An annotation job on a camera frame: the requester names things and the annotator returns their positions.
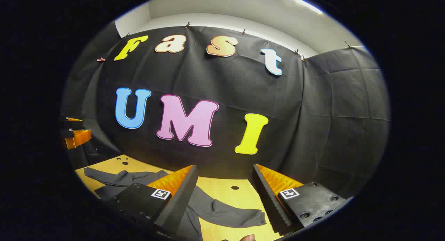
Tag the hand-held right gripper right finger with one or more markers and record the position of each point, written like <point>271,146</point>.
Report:
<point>267,195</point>

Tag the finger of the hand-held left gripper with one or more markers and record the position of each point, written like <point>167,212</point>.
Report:
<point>74,120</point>
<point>78,138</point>

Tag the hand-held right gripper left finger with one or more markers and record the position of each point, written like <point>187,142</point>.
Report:
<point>180,199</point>

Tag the grey button shirt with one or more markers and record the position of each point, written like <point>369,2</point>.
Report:
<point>222,209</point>

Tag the black backdrop cloth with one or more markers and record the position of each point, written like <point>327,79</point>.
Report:
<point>226,81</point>

